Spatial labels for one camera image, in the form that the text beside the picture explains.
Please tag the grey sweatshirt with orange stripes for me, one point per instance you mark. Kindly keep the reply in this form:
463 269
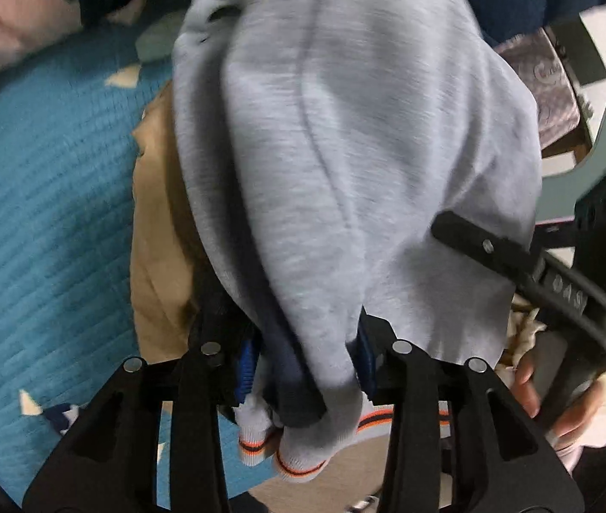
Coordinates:
345 160

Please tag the beige garment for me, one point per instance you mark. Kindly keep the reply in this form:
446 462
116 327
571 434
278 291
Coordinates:
161 256

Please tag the teal knitted blanket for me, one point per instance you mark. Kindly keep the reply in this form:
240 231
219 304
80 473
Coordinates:
46 214

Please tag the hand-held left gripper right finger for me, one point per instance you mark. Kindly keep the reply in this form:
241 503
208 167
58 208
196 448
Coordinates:
368 360

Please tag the pinkish patterned cloth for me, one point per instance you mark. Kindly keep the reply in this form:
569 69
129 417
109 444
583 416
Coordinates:
540 85

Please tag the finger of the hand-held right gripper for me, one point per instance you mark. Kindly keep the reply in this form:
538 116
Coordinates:
482 246

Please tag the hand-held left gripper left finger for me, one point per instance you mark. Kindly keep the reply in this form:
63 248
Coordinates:
246 368

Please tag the person's right hand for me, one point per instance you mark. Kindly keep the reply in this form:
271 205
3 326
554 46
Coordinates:
575 417

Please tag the white floral cloth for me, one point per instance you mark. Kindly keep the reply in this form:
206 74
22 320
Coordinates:
524 336

